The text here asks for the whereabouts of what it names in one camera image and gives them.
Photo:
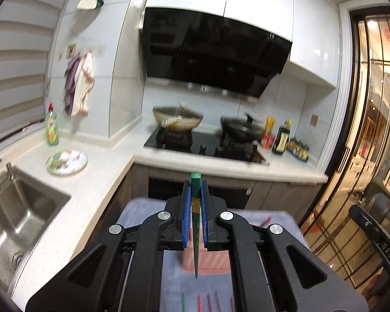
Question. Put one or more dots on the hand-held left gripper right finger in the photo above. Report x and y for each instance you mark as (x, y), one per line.
(205, 229)

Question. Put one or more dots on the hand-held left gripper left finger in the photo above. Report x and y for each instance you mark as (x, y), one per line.
(185, 216)

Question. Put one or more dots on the pink perforated utensil holder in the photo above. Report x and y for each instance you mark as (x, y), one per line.
(214, 263)

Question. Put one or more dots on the green chopstick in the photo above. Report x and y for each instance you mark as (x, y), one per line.
(195, 178)
(183, 303)

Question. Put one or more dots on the brown chopstick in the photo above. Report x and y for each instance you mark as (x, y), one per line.
(218, 303)

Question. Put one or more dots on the black gas stove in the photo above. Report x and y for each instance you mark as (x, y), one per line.
(198, 143)

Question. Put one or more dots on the grey base cabinets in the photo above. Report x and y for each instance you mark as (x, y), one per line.
(289, 195)

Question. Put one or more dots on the brown wok with glass lid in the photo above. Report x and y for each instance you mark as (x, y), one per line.
(178, 122)

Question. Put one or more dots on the black wok with lid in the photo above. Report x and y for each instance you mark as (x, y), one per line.
(240, 130)

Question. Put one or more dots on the black framed glass door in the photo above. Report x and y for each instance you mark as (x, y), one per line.
(370, 136)

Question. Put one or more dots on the large dark sauce bottle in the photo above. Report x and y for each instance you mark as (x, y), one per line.
(280, 141)

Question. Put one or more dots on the yellow seasoning packet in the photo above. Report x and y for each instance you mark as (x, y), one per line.
(270, 125)

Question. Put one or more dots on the patterned round plate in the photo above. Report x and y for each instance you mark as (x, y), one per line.
(68, 162)

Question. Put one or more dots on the green dish soap bottle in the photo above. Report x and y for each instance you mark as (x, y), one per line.
(53, 130)

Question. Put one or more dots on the steel sink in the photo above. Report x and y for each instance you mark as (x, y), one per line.
(26, 208)

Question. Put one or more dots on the pinkish white hanging cloth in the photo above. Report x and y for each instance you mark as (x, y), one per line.
(84, 81)

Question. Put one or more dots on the black range hood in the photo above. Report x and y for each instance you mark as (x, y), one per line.
(214, 48)

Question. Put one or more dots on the purple hanging cloth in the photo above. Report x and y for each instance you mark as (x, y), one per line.
(70, 74)

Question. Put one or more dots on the white window blinds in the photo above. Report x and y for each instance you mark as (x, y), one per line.
(16, 55)

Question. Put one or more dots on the grey wall outlet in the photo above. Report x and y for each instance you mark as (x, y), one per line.
(314, 119)

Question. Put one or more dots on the yellowish wall outlet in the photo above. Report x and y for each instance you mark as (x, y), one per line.
(71, 49)

